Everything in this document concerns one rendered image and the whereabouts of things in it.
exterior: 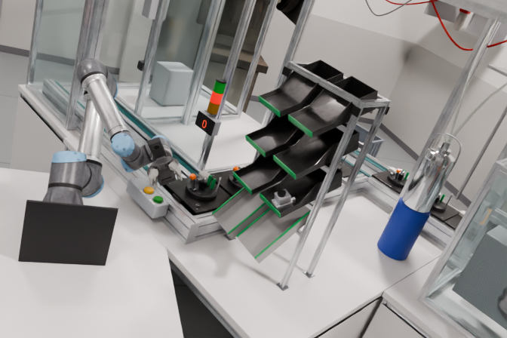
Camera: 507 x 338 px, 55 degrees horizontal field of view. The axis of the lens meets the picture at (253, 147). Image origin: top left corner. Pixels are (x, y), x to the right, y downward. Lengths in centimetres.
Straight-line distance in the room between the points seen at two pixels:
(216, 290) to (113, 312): 39
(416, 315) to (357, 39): 508
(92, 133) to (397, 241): 146
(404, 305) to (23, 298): 146
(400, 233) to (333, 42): 457
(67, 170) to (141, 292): 50
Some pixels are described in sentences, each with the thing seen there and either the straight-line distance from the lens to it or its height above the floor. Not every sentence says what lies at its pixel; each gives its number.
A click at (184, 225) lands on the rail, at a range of 198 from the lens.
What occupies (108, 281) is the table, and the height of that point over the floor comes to 86.
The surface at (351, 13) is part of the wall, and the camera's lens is 671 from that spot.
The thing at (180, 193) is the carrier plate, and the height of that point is 97.
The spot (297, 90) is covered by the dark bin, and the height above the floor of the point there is 157.
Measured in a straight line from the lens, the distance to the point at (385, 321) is 230.
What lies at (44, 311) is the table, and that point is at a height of 86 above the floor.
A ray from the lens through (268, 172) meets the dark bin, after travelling 189.
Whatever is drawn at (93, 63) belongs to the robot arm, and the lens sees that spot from 201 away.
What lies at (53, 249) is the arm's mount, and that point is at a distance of 178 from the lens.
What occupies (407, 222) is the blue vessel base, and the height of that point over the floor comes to 107.
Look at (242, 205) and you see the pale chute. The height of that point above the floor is 107.
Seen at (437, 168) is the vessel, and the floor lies 136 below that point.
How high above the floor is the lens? 205
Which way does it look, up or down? 23 degrees down
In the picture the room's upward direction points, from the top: 19 degrees clockwise
